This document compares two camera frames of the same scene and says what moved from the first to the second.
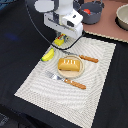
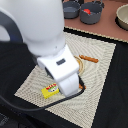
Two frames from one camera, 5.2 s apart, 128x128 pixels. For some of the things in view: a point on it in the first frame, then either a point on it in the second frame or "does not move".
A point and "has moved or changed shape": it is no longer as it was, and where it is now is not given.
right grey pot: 91,11 does not move
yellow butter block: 59,42 has moved or changed shape
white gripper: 68,23 -> 63,67
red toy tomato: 87,11 does not move
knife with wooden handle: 82,56 does not move
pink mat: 107,25 does not move
